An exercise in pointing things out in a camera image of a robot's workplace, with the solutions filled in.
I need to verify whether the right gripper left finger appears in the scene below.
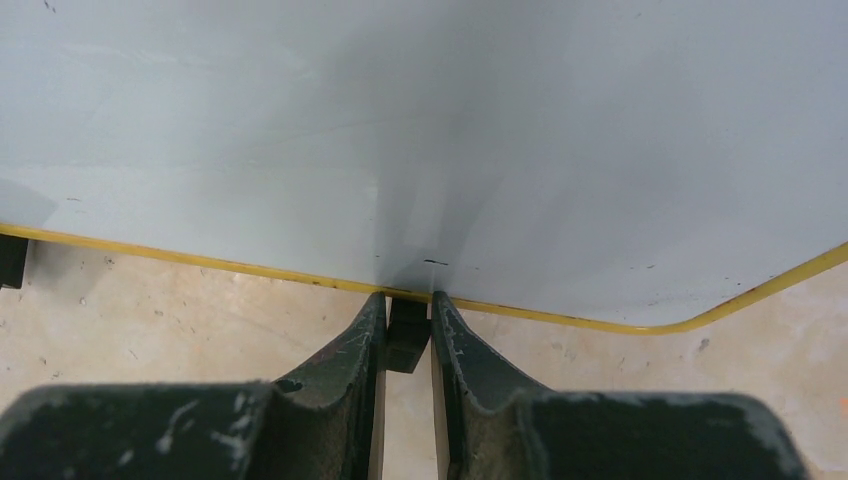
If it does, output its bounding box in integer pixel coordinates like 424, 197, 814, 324
1, 293, 386, 479

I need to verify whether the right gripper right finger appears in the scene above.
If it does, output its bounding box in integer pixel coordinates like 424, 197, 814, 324
431, 292, 809, 479

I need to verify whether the black whiteboard clip foot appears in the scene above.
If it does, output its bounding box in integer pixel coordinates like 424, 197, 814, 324
386, 298, 431, 374
0, 234, 29, 289

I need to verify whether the white whiteboard yellow edge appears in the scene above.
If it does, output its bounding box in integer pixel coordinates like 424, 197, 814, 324
1, 1, 847, 333

